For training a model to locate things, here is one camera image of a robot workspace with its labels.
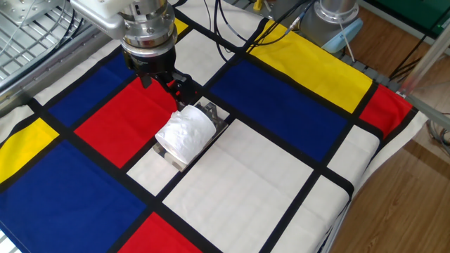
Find thin white cable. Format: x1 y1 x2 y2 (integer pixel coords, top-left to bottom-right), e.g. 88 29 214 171
338 22 356 63

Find black cables on metal grid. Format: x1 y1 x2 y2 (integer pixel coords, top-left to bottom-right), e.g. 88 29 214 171
52 5 87 50

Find Mondrian pattern colour block tablecloth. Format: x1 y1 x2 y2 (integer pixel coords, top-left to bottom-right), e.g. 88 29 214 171
0 0 430 253

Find grey cable bundle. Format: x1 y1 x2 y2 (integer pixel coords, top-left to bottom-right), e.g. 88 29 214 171
427 112 450 157

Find aluminium frame post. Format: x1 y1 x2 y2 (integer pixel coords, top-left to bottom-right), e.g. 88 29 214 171
399 24 450 98

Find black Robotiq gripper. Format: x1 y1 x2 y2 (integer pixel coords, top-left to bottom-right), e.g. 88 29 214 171
122 45 196 112

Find white toilet paper roll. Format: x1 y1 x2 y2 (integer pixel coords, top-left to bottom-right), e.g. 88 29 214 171
154 104 217 166

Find green board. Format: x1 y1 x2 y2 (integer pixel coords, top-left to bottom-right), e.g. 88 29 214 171
365 0 450 38

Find aluminium frame rail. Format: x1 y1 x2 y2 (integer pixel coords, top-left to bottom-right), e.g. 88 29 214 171
0 24 122 119

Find black floor cables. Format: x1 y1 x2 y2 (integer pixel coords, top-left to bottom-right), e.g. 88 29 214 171
388 33 435 82

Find black cable with silver connector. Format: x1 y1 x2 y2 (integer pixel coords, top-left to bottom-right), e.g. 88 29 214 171
245 0 317 53

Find metal rectangular tray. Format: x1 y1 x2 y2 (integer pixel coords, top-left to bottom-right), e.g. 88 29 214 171
152 101 229 173

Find perforated metal plate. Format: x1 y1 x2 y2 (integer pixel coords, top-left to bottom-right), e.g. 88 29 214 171
0 0 64 26

